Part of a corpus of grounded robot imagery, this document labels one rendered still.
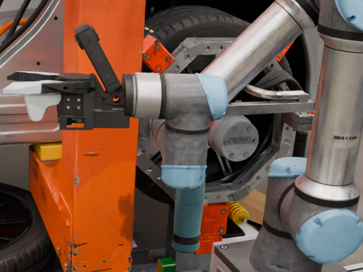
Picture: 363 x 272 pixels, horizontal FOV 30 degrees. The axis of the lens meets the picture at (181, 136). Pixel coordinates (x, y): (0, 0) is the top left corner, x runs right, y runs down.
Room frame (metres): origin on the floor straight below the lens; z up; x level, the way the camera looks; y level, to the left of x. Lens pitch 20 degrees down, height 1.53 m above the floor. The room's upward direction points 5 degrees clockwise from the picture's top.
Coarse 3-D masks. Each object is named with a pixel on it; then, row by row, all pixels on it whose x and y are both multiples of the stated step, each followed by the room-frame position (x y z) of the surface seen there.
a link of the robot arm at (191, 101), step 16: (160, 80) 1.09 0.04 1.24; (176, 80) 1.05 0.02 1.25; (192, 80) 1.05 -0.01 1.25; (208, 80) 1.06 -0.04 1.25; (176, 96) 1.03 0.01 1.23; (192, 96) 1.03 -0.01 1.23; (208, 96) 1.04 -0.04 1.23; (224, 96) 1.05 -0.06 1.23; (160, 112) 1.03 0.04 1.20; (176, 112) 1.03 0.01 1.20; (192, 112) 1.03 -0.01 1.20; (208, 112) 1.04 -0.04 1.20; (224, 112) 1.06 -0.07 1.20; (176, 128) 1.04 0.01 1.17; (192, 128) 1.03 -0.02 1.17
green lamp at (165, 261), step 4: (160, 260) 1.50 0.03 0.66; (164, 260) 1.50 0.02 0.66; (168, 260) 1.50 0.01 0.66; (172, 260) 1.50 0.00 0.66; (160, 264) 1.48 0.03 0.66; (164, 264) 1.48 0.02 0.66; (168, 264) 1.48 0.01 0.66; (172, 264) 1.48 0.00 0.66; (176, 264) 1.48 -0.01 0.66; (160, 268) 1.48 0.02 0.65; (164, 268) 1.47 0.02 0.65; (168, 268) 1.47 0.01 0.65; (172, 268) 1.48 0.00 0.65
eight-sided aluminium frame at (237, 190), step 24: (192, 48) 1.98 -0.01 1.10; (216, 48) 2.01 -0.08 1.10; (168, 72) 1.95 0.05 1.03; (144, 120) 1.93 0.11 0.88; (144, 144) 1.93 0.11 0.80; (288, 144) 2.12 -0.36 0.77; (144, 168) 1.93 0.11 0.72; (264, 168) 2.09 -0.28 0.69; (168, 192) 1.96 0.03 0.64; (216, 192) 2.03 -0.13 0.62; (240, 192) 2.06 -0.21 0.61
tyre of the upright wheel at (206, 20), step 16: (160, 16) 2.19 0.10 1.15; (176, 16) 2.15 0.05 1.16; (192, 16) 2.11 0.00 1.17; (208, 16) 2.10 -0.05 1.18; (224, 16) 2.13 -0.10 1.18; (144, 32) 2.12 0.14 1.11; (160, 32) 2.05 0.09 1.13; (176, 32) 2.05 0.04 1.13; (192, 32) 2.07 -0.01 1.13; (208, 32) 2.09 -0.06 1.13; (224, 32) 2.11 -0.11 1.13; (240, 32) 2.13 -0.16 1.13; (144, 64) 2.01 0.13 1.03; (288, 64) 2.22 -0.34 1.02; (144, 176) 2.02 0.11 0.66; (144, 192) 2.03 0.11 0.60; (160, 192) 2.04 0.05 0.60
